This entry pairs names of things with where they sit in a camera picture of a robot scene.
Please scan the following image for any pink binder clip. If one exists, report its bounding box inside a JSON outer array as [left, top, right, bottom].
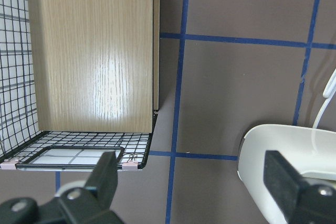
[[0, 159, 20, 170], [122, 155, 139, 171]]

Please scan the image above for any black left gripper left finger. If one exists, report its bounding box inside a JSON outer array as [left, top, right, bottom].
[[84, 152, 118, 209]]

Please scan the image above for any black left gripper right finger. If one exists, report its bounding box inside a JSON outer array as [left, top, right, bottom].
[[264, 151, 306, 219]]

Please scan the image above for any white toaster power cable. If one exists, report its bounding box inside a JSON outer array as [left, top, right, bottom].
[[311, 68, 336, 130]]

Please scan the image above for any wire basket with wooden shelf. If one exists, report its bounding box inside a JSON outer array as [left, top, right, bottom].
[[1, 0, 160, 171]]

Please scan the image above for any white toaster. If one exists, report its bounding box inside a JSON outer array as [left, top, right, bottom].
[[237, 124, 335, 223]]

